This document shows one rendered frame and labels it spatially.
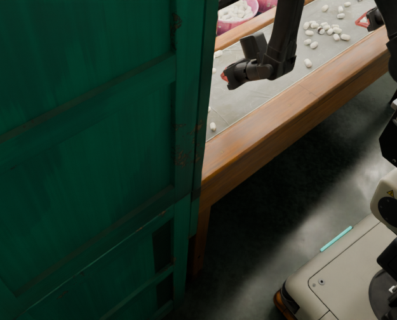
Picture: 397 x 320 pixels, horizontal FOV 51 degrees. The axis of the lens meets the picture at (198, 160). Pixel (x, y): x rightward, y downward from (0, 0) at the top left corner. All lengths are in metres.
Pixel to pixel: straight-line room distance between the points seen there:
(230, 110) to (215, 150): 0.21
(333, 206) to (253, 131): 0.96
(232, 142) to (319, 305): 0.68
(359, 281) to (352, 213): 0.57
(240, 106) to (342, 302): 0.78
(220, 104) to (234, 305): 0.86
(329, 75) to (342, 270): 0.72
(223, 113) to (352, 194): 1.06
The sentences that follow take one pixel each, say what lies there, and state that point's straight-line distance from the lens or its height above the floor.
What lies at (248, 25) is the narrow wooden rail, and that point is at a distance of 1.75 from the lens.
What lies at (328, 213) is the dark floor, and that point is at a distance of 2.14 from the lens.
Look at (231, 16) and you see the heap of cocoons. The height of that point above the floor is 0.74.
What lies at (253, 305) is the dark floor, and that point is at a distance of 1.84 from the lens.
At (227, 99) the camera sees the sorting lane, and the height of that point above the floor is 0.74.
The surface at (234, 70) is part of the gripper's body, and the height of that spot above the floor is 0.93.
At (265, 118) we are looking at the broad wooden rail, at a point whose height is 0.76.
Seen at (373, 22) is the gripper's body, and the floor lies 0.91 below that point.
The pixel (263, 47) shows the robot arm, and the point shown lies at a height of 1.04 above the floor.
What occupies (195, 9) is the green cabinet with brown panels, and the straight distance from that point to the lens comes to 0.68.
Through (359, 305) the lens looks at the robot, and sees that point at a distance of 1.65.
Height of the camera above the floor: 1.72
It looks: 52 degrees down
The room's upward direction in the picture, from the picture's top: 5 degrees clockwise
